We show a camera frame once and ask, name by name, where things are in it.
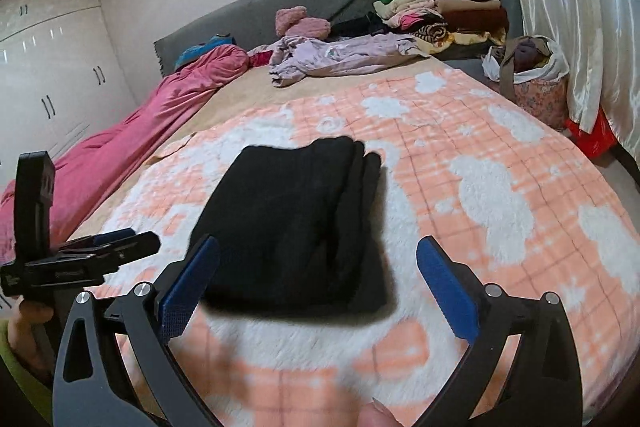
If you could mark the white satin curtain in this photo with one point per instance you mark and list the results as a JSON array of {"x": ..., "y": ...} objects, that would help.
[{"x": 575, "y": 7}]

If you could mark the bag with clothes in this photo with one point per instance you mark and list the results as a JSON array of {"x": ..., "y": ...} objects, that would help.
[{"x": 540, "y": 102}]

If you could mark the person's left hand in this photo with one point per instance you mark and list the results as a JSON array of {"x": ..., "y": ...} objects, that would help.
[{"x": 25, "y": 332}]

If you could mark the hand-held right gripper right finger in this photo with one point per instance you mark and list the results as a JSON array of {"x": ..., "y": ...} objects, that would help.
[{"x": 447, "y": 287}]

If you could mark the teal cloth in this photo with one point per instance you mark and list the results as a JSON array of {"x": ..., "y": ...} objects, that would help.
[{"x": 200, "y": 52}]

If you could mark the pink fluffy garment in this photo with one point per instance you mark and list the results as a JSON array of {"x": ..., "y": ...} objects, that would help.
[{"x": 300, "y": 24}]

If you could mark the pink quilt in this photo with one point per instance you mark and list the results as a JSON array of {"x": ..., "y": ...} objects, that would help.
[{"x": 125, "y": 142}]

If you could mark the beige fleece blanket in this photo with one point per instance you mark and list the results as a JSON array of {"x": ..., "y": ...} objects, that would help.
[{"x": 240, "y": 99}]

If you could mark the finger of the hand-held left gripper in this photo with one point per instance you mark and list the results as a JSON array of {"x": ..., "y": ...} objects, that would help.
[
  {"x": 115, "y": 238},
  {"x": 135, "y": 247}
]

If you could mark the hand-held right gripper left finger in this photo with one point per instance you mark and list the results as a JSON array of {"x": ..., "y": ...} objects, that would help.
[{"x": 192, "y": 284}]

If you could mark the person's left forearm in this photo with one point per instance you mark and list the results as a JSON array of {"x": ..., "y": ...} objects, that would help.
[{"x": 15, "y": 377}]

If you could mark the crumpled lilac garment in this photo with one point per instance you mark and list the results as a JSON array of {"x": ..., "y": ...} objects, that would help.
[{"x": 340, "y": 54}]

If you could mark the dark red cloth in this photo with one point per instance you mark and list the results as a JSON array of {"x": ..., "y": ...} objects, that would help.
[{"x": 260, "y": 56}]

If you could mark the red plastic bag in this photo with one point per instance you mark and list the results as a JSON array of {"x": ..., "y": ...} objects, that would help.
[{"x": 592, "y": 137}]

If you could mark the person's right hand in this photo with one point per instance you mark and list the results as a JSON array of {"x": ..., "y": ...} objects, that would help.
[{"x": 377, "y": 414}]

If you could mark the stack of folded clothes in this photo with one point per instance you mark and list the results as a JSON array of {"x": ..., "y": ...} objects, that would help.
[{"x": 450, "y": 7}]

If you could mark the black sweater with orange cuffs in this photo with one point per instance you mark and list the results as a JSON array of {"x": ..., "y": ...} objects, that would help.
[{"x": 290, "y": 227}]

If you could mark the folded black garment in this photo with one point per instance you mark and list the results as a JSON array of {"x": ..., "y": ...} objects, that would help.
[{"x": 357, "y": 26}]

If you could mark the white wardrobe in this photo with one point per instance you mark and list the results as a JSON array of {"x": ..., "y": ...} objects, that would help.
[{"x": 60, "y": 57}]

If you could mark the peach and white plaid blanket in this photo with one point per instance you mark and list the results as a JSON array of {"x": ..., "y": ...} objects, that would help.
[{"x": 500, "y": 167}]

